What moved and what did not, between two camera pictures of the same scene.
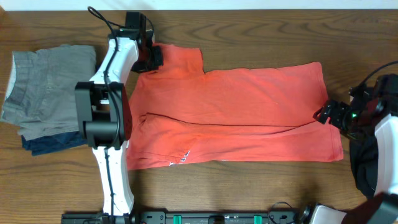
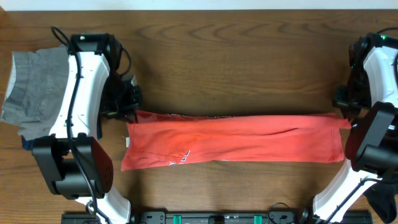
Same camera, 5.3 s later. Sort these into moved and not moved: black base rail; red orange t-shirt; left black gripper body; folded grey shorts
Moved: left black gripper body; red orange t-shirt
Not moved: folded grey shorts; black base rail
